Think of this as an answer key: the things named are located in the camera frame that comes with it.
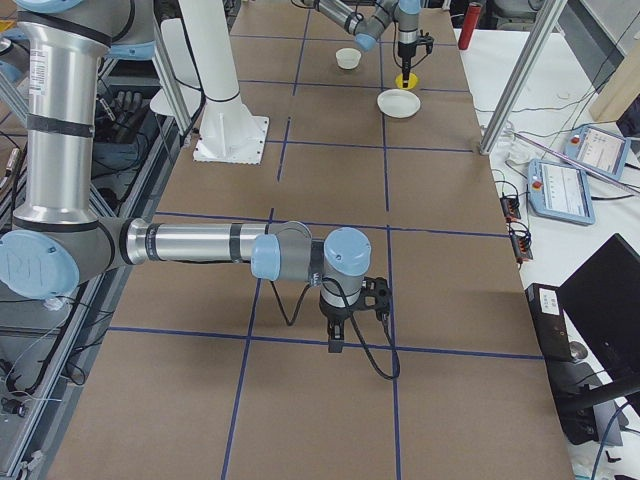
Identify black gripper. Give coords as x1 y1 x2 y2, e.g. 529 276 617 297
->
397 41 416 89
320 302 359 353

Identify yellow lemon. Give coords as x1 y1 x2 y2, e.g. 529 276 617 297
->
395 73 419 90

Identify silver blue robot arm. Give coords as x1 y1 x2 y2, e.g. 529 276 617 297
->
292 0 434 90
1 1 373 353

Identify white round plate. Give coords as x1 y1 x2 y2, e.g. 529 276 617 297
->
376 89 421 119

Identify white small bowl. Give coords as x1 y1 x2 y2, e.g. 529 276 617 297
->
335 47 362 71

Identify red cylinder tube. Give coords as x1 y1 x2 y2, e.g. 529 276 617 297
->
457 2 482 51

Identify orange black connector module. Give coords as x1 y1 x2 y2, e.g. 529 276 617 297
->
500 195 521 222

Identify near blue teach pendant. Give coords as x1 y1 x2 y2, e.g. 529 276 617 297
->
527 159 595 225

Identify blue teach pendant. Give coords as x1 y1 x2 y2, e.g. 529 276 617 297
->
527 159 595 225
564 125 631 180

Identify black box device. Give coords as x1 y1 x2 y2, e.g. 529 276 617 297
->
525 283 588 363

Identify wooden board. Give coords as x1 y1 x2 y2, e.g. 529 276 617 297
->
589 34 640 122

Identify far blue teach pendant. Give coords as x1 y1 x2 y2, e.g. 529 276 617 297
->
564 125 631 180

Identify black laptop computer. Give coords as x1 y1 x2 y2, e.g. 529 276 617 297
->
558 233 640 379

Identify aluminium frame post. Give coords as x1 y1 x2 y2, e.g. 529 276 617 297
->
479 0 567 155

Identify white pedestal column base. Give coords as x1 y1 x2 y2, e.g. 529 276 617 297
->
179 0 269 165

